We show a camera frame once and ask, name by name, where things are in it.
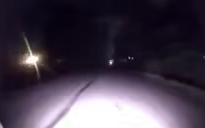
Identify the street lamp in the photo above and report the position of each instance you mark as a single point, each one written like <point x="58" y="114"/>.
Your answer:
<point x="31" y="60"/>

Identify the pale paved path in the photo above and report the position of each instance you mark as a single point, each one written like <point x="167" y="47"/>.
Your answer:
<point x="110" y="100"/>

